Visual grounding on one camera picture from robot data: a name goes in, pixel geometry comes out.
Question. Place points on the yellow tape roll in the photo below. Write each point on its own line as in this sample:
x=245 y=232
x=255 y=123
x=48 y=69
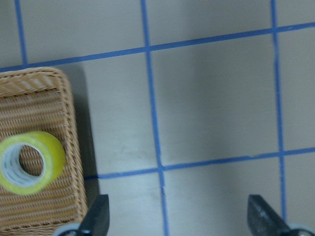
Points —
x=12 y=176

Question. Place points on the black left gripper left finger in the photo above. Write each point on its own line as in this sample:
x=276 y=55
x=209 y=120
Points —
x=97 y=219

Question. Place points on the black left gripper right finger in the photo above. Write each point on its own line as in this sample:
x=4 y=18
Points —
x=262 y=220

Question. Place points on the brown wicker basket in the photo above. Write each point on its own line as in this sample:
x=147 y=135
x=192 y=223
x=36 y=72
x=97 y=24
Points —
x=40 y=99

